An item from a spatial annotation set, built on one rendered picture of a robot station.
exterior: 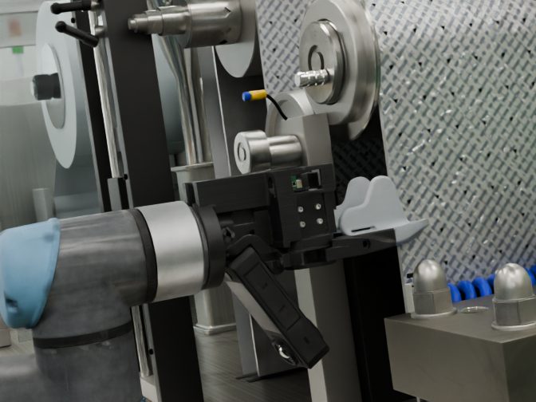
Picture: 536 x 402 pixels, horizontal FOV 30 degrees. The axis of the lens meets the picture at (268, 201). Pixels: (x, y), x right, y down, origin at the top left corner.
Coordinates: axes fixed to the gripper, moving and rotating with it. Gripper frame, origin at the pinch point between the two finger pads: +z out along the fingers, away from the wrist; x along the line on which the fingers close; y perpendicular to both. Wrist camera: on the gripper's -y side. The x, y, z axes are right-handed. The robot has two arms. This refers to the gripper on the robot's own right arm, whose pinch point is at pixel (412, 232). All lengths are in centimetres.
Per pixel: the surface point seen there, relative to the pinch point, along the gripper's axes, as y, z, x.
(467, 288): -5.2, 2.7, -3.3
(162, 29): 23.5, -10.2, 30.2
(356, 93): 12.6, -2.9, 1.4
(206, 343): -19, 2, 68
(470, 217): 0.4, 6.0, -0.2
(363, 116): 10.6, -2.1, 2.2
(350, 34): 17.7, -3.1, 0.8
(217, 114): 13.9, -1.1, 41.3
